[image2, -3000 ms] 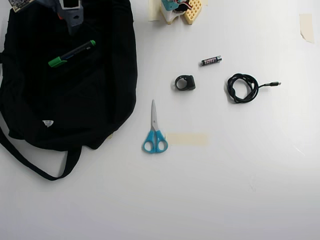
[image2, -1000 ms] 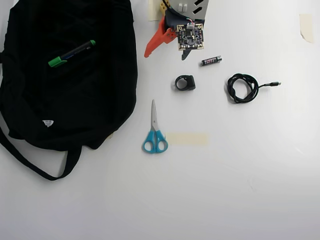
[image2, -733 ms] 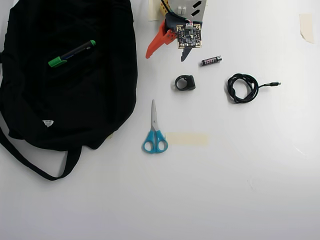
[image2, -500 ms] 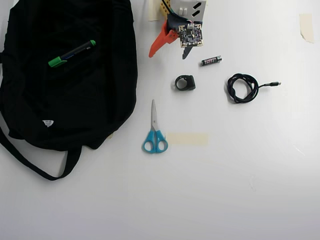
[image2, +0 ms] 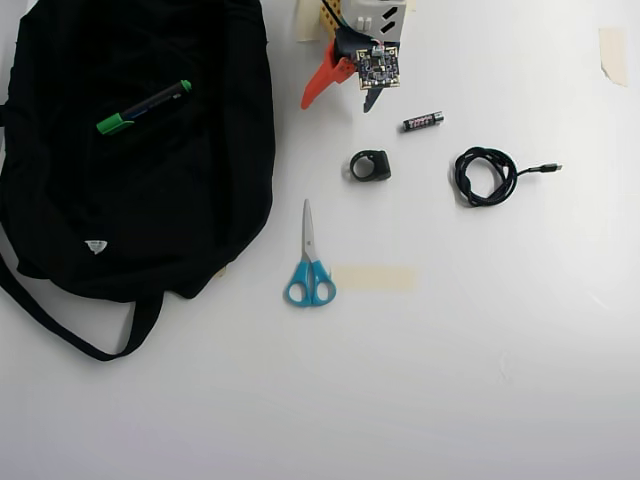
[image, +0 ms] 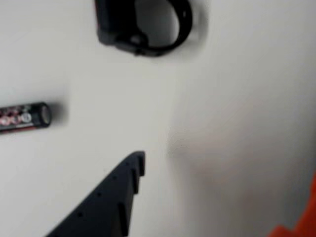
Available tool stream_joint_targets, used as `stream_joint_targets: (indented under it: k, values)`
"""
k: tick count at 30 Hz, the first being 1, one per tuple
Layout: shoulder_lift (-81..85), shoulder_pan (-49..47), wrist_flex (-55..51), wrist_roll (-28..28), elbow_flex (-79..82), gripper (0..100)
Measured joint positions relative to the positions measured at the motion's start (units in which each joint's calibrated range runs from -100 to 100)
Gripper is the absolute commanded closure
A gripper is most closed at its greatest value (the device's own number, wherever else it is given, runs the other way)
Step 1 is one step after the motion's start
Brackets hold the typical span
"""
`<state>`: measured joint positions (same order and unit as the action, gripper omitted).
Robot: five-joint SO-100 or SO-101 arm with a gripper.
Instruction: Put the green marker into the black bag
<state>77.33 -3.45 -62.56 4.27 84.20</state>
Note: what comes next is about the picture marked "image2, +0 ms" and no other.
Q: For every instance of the wide beige masking tape strip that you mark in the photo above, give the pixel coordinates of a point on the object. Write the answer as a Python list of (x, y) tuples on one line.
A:
[(375, 279)]

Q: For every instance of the camera circuit board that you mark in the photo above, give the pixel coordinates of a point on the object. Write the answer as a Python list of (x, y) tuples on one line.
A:
[(378, 67)]

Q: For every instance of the green black marker pen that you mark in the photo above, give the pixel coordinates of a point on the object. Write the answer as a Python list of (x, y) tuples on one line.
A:
[(145, 107)]

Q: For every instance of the black AAA battery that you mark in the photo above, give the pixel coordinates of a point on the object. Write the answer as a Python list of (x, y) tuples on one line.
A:
[(422, 121)]

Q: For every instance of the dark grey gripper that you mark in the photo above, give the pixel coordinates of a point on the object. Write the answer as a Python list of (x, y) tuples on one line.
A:
[(324, 76)]

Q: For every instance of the torn beige masking tape strip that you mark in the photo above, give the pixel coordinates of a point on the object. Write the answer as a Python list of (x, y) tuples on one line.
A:
[(614, 55)]

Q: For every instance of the yellow perforated base block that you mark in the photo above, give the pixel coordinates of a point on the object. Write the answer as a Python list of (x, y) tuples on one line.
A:
[(330, 15)]

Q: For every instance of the black fabric bag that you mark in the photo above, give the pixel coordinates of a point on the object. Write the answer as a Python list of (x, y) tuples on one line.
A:
[(140, 200)]

